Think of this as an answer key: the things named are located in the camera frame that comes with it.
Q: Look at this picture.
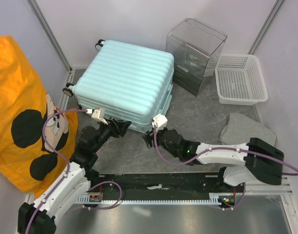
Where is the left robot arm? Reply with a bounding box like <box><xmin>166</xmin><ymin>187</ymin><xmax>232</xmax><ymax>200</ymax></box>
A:
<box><xmin>17</xmin><ymin>118</ymin><xmax>131</xmax><ymax>234</ymax></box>

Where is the aluminium frame post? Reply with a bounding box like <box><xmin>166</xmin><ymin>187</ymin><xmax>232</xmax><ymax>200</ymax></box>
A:
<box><xmin>248</xmin><ymin>0</ymin><xmax>286</xmax><ymax>55</ymax></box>
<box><xmin>27</xmin><ymin>0</ymin><xmax>72</xmax><ymax>73</ymax></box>

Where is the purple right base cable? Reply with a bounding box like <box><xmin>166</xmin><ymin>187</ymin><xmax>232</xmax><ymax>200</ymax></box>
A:
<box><xmin>218</xmin><ymin>181</ymin><xmax>249</xmax><ymax>212</ymax></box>

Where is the white perforated plastic basket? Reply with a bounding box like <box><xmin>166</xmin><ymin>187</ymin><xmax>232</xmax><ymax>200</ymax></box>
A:
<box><xmin>215</xmin><ymin>53</ymin><xmax>268</xmax><ymax>106</ymax></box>

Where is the aluminium frame post left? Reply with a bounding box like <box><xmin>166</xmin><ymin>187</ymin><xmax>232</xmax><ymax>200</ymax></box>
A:
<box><xmin>27</xmin><ymin>0</ymin><xmax>72</xmax><ymax>73</ymax></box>

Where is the aluminium frame post right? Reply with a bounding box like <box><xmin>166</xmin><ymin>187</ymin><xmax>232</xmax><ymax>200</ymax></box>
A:
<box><xmin>248</xmin><ymin>0</ymin><xmax>286</xmax><ymax>55</ymax></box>

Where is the light blue hard suitcase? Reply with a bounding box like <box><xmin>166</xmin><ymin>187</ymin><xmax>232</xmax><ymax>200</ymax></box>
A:
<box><xmin>62</xmin><ymin>39</ymin><xmax>174</xmax><ymax>133</ymax></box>

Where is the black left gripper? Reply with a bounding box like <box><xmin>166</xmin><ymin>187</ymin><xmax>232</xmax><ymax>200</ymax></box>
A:
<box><xmin>93</xmin><ymin>117</ymin><xmax>132</xmax><ymax>153</ymax></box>

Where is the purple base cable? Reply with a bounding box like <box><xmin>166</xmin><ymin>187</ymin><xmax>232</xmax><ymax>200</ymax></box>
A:
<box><xmin>70</xmin><ymin>181</ymin><xmax>122</xmax><ymax>213</ymax></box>
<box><xmin>218</xmin><ymin>181</ymin><xmax>249</xmax><ymax>212</ymax></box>

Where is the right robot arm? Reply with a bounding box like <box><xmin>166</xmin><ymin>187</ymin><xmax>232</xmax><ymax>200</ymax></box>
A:
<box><xmin>143</xmin><ymin>128</ymin><xmax>284</xmax><ymax>192</ymax></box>

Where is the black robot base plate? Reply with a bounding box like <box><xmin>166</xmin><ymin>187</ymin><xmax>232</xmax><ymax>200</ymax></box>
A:
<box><xmin>88</xmin><ymin>172</ymin><xmax>244</xmax><ymax>208</ymax></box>

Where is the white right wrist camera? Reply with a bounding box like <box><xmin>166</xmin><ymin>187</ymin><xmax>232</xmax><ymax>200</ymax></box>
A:
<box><xmin>151</xmin><ymin>114</ymin><xmax>168</xmax><ymax>131</ymax></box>

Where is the white slotted cable duct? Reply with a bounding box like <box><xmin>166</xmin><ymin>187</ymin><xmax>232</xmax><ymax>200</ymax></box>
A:
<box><xmin>74</xmin><ymin>194</ymin><xmax>234</xmax><ymax>205</ymax></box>

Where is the clear smoky plastic container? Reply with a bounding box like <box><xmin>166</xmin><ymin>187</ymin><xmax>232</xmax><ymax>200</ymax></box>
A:
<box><xmin>165</xmin><ymin>18</ymin><xmax>227</xmax><ymax>96</ymax></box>

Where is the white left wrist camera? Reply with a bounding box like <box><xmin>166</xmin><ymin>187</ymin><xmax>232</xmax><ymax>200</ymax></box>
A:
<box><xmin>86</xmin><ymin>107</ymin><xmax>108</xmax><ymax>125</ymax></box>

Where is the grey folded cloth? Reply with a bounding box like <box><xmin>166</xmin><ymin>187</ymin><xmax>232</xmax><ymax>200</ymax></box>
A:
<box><xmin>219</xmin><ymin>113</ymin><xmax>277</xmax><ymax>146</ymax></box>

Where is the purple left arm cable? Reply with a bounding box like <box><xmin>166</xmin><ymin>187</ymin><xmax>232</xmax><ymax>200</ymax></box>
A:
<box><xmin>26</xmin><ymin>108</ymin><xmax>88</xmax><ymax>234</ymax></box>

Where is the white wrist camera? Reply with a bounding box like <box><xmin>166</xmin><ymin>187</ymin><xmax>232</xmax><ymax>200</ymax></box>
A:
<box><xmin>86</xmin><ymin>107</ymin><xmax>108</xmax><ymax>125</ymax></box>
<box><xmin>151</xmin><ymin>114</ymin><xmax>168</xmax><ymax>131</ymax></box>

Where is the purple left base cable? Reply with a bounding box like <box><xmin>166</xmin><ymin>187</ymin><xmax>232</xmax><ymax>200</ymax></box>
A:
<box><xmin>70</xmin><ymin>181</ymin><xmax>122</xmax><ymax>213</ymax></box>

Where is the orange cartoon mouse bag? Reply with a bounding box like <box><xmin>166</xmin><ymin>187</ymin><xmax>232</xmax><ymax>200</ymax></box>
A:
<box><xmin>0</xmin><ymin>36</ymin><xmax>78</xmax><ymax>197</ymax></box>

